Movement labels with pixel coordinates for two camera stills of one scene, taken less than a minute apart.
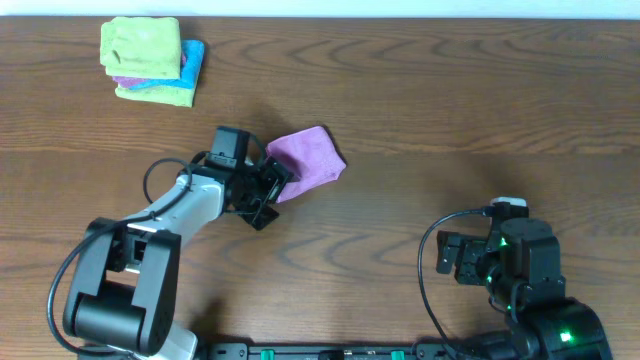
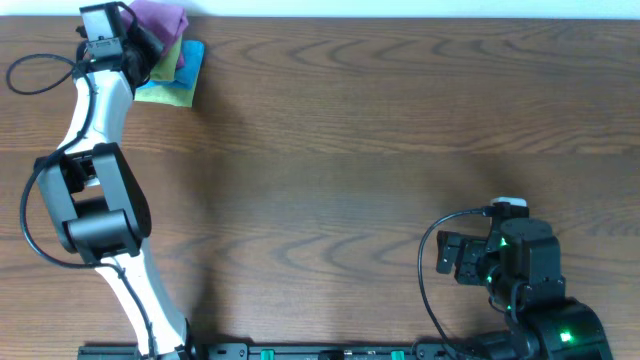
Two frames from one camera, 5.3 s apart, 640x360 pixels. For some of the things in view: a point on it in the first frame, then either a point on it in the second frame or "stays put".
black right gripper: x=470 y=250 stays put
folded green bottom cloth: x=167 y=94 stays put
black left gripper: x=265 y=189 -> x=135 y=62
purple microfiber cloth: x=310 y=156 -> x=164 y=23
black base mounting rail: x=340 y=351 stays put
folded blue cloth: x=190 y=70 stays put
